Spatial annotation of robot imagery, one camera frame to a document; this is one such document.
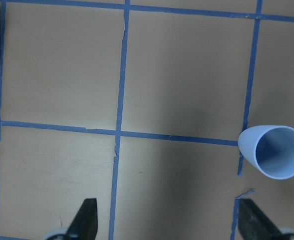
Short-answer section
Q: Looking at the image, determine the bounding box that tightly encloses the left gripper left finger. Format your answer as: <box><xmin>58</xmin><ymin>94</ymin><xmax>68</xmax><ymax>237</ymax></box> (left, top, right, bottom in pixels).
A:
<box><xmin>66</xmin><ymin>198</ymin><xmax>98</xmax><ymax>240</ymax></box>

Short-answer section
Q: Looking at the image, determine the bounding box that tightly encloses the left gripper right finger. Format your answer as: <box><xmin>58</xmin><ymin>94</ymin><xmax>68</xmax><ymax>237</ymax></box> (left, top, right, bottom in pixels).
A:
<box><xmin>238</xmin><ymin>198</ymin><xmax>283</xmax><ymax>240</ymax></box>

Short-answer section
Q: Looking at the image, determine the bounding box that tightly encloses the light blue plastic cup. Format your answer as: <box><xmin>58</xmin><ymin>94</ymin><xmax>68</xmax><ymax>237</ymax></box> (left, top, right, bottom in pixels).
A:
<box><xmin>238</xmin><ymin>125</ymin><xmax>294</xmax><ymax>180</ymax></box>

